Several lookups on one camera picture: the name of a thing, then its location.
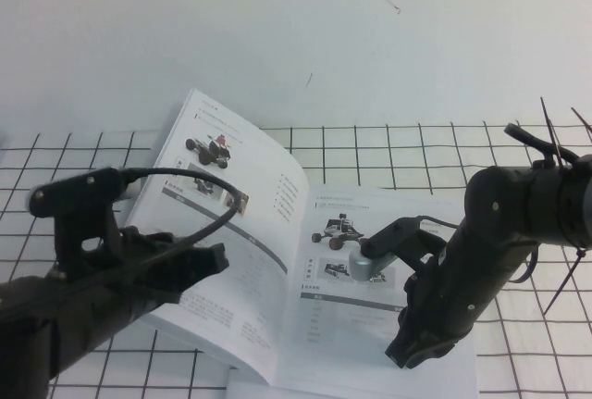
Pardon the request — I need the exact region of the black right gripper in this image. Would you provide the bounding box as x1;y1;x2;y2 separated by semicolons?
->
385;257;474;370

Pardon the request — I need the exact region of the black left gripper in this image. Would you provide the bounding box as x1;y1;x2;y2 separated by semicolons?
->
109;226;231;321

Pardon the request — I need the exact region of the AgileX robotics catalogue book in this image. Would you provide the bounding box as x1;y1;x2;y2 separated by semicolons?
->
124;88;480;399

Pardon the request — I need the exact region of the black zip tie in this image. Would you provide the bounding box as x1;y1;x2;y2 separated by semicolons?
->
542;244;591;316
539;96;563;169
571;106;592;135

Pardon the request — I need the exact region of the white black-grid tablecloth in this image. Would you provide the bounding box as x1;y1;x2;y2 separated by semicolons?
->
0;120;592;399

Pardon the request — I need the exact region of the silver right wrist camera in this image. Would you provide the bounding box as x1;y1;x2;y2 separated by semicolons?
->
347;250;399;282

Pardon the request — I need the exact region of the black left camera cable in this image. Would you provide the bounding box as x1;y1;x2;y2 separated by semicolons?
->
55;166;244;287

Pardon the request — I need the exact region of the black camera cable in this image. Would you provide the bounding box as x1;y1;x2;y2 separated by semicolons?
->
55;166;244;287
418;123;580;283

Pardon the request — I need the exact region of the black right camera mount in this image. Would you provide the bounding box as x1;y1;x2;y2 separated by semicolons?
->
360;217;448;276

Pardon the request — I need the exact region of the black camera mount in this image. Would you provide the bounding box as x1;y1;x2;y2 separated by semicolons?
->
28;168;124;281
360;217;448;276

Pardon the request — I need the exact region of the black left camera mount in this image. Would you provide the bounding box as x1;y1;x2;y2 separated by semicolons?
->
28;168;124;281

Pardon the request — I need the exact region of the black right camera cable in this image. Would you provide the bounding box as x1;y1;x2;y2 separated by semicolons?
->
418;123;580;283

